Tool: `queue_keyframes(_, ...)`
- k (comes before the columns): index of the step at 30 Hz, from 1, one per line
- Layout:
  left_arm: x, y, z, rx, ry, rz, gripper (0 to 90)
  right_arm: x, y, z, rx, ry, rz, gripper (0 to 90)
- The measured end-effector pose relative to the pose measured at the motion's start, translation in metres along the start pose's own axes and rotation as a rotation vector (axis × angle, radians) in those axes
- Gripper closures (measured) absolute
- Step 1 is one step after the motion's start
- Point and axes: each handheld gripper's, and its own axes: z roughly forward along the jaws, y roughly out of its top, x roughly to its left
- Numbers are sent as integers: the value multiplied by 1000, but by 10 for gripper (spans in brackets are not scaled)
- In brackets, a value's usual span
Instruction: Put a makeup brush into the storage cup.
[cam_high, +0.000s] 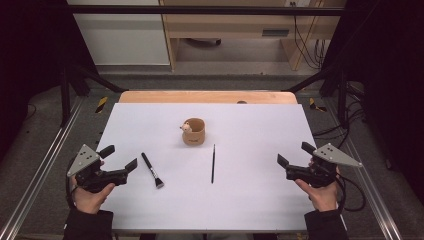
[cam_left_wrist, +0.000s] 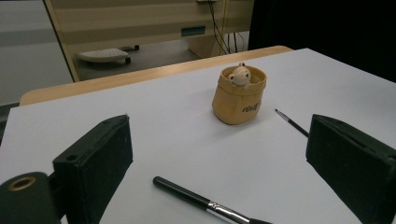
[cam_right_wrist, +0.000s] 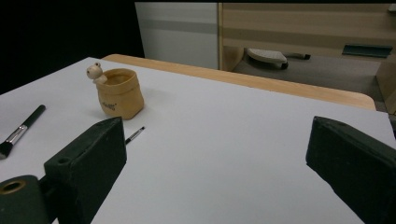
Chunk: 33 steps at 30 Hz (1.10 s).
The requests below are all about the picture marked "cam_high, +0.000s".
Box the black floor cables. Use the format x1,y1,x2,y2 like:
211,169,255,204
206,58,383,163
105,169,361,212
313,81,366,149

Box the black makeup brush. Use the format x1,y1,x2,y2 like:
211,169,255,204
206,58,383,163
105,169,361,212
141,152,165,190

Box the white table board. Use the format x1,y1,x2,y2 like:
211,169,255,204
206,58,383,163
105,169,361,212
94,102,321,233

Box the black horizontal bar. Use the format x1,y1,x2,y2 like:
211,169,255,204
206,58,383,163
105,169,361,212
66,4,346,17

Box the white cabinet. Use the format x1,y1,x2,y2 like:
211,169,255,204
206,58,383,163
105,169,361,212
66,0,171,66

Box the yellow-handled tool right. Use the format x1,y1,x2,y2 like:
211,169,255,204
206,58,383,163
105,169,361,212
308,97,328,113

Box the yellow-handled tool left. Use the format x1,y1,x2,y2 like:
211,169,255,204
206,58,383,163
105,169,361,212
95,96,109,114

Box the hanging black cables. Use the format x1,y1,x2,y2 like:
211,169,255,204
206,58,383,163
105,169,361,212
290,1,327,70

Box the black curtain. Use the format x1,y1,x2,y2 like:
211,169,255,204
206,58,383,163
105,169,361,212
321,0,424,204
0,0,98,161

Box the brown cup with animal figure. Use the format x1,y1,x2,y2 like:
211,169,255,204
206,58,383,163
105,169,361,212
179,117,206,147

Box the wooden table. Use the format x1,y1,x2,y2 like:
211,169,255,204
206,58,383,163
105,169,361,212
118,90,298,105

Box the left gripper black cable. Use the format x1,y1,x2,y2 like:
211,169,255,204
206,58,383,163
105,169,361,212
65,156,79,209

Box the yellow-handled tool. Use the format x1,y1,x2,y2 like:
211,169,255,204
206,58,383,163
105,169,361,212
95,96,109,114
308,97,328,113

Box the light wooden desk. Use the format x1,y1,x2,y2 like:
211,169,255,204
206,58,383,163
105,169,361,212
159,0,348,72

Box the aluminium floor rail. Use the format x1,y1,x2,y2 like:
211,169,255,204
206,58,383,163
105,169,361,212
0,96,84,240
324,99,403,240

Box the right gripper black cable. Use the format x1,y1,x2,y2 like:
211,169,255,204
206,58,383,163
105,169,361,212
334,173,367,213

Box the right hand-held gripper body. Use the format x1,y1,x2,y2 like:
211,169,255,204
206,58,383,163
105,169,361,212
285,143,363,188

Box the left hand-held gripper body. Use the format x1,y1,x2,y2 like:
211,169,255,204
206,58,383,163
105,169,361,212
67,143,129,194

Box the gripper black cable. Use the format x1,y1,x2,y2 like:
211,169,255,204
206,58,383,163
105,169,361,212
65,156,79,209
334,173,367,213

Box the grey desk label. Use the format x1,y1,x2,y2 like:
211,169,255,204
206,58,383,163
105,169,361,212
262,29,290,38

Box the person's right hand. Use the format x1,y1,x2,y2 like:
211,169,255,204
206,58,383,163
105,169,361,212
294,159,342,213

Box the person's left hand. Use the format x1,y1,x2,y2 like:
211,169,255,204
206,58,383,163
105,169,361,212
70,160,116,215

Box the black metal stand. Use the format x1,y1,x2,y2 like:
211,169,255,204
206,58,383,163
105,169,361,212
283,64,351,129
59,63,129,128

